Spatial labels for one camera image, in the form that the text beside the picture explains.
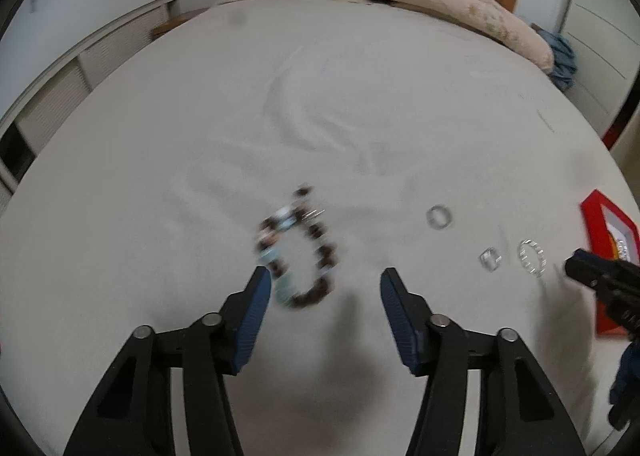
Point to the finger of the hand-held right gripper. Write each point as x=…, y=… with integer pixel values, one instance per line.
x=605, y=281
x=627, y=386

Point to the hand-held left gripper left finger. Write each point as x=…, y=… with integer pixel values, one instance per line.
x=252, y=316

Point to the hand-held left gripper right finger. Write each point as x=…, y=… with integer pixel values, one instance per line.
x=400, y=321

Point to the red jewelry box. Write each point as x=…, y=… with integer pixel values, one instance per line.
x=592, y=216

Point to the red object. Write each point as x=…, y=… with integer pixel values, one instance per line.
x=620, y=124

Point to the blue cloth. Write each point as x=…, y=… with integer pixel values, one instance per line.
x=562, y=56

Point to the white wardrobe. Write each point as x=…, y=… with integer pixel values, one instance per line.
x=605, y=36

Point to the brown nightstand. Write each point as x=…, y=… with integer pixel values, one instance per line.
x=175, y=24

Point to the white low cabinets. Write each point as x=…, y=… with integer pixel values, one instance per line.
x=60, y=81

